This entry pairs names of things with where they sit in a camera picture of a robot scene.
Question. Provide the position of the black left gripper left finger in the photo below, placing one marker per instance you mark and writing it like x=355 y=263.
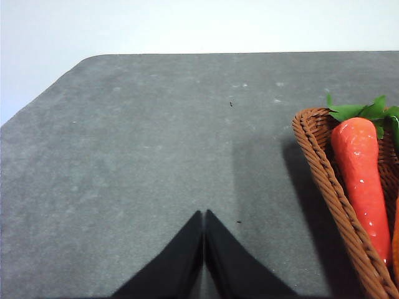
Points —
x=175 y=271

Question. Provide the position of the red toy carrot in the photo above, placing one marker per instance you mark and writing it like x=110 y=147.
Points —
x=356 y=140

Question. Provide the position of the orange toy vegetable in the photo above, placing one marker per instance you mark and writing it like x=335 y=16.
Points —
x=395 y=239

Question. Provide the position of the green toy pepper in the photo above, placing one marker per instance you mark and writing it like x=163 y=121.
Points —
x=392 y=112

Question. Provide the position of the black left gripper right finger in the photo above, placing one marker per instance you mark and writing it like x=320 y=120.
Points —
x=234 y=270

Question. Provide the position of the woven wicker basket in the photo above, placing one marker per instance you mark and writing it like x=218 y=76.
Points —
x=313 y=127

